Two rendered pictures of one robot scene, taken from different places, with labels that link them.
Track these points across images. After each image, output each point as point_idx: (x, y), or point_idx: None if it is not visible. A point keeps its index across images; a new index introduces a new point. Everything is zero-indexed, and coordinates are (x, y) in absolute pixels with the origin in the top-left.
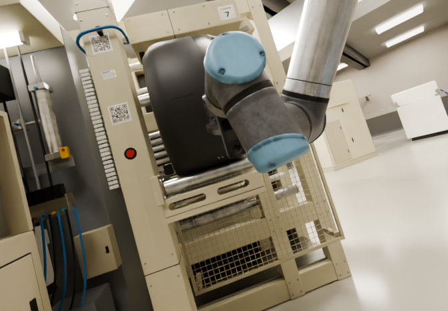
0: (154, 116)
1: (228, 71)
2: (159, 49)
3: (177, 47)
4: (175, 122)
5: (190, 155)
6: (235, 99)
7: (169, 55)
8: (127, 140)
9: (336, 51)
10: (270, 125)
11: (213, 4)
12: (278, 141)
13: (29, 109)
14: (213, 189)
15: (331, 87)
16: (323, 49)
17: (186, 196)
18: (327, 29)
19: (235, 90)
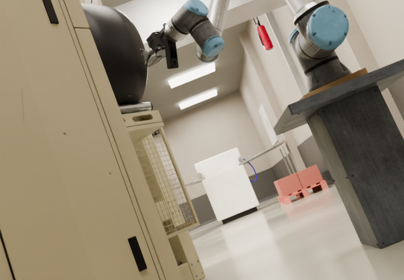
0: None
1: (199, 9)
2: (88, 6)
3: (101, 8)
4: (111, 56)
5: (114, 86)
6: (200, 21)
7: (98, 12)
8: None
9: (224, 18)
10: (214, 31)
11: None
12: (217, 37)
13: None
14: (129, 116)
15: (222, 33)
16: (220, 15)
17: None
18: (221, 8)
19: (200, 18)
